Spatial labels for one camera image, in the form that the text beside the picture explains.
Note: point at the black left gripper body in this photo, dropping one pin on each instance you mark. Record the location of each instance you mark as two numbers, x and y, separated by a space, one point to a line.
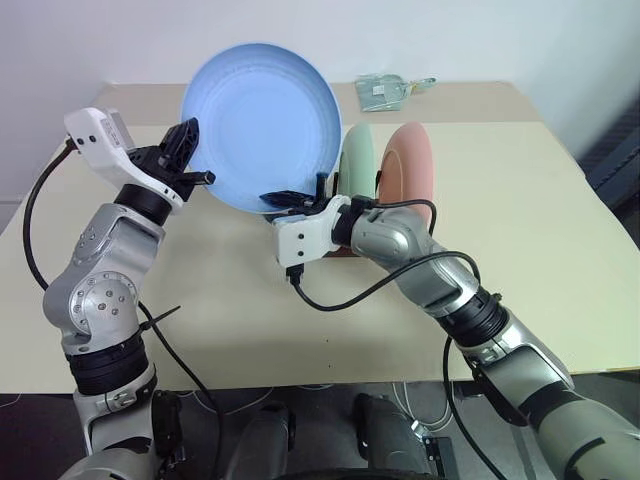
152 160

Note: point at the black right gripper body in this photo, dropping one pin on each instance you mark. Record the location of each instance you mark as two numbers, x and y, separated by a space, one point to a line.
314 205

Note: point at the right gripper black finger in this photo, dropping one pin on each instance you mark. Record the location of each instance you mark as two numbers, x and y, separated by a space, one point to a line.
285 198

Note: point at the blue plate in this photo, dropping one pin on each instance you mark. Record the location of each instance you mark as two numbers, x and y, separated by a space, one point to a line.
260 125

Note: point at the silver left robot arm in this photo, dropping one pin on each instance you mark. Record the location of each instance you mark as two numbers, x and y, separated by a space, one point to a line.
100 295

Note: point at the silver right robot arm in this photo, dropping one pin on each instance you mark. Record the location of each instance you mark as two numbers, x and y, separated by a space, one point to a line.
400 240

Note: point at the green plate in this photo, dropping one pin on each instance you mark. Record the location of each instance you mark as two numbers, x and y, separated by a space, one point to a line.
357 160

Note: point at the pink plate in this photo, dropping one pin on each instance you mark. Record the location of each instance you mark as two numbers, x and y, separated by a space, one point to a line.
410 165

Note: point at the black zip tie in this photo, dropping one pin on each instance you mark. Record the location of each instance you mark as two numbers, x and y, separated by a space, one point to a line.
165 315

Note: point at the dark rounded robot leg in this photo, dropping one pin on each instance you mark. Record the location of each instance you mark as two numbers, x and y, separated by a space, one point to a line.
267 440
385 435

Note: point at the small black box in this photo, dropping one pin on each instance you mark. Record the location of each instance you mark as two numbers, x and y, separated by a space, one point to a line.
436 455

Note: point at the dark ribbed furniture piece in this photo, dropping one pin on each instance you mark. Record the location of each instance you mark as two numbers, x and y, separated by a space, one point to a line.
617 155

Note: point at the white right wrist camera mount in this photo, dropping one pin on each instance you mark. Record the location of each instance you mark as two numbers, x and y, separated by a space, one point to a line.
300 240

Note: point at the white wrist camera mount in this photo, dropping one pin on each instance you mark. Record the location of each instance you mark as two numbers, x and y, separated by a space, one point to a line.
300 240
95 135

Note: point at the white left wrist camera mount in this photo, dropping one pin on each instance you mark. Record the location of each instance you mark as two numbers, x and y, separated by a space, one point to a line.
95 135

